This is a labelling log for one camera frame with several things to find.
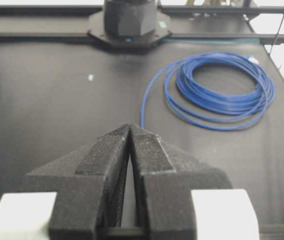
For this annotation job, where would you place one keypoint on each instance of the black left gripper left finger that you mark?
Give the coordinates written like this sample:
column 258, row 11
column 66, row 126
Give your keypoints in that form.
column 90, row 187

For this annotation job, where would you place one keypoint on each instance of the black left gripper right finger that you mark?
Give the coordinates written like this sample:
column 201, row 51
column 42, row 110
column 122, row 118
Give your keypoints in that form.
column 164, row 177

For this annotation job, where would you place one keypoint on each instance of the black aluminium frame rail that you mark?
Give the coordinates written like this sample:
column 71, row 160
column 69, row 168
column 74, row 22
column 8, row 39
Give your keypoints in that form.
column 84, row 24

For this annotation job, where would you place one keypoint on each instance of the small blue tape marker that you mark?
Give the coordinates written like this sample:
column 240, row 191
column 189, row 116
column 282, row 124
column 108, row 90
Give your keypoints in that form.
column 90, row 77

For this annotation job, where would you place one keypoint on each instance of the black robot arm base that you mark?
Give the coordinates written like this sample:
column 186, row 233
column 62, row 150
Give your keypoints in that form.
column 129, row 24

